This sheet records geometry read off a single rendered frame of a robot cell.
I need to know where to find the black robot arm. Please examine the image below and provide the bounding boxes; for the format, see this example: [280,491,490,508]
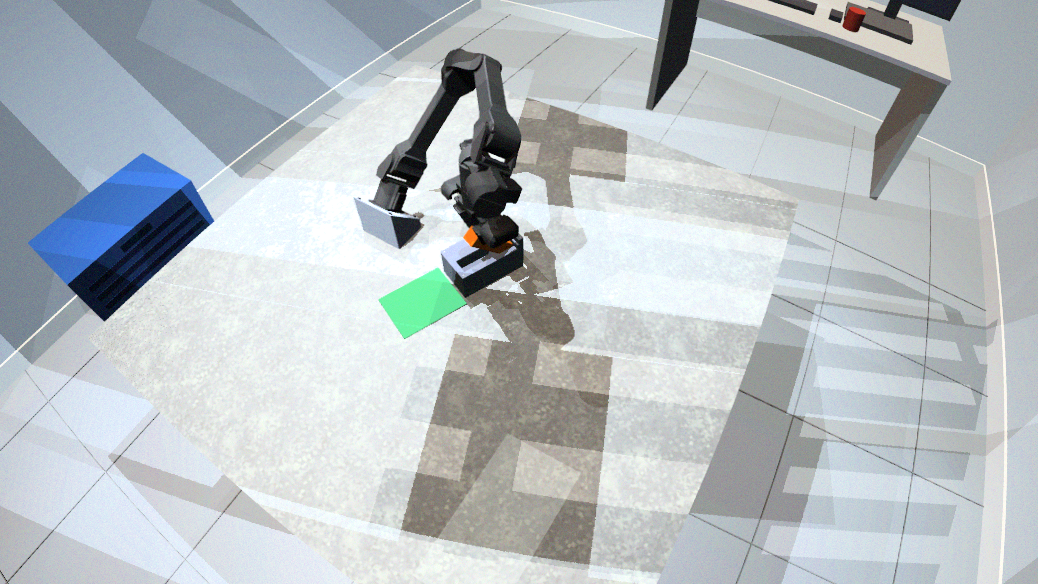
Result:
[368,48,522,219]

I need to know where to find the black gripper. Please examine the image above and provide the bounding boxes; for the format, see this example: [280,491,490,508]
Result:
[441,174,519,248]

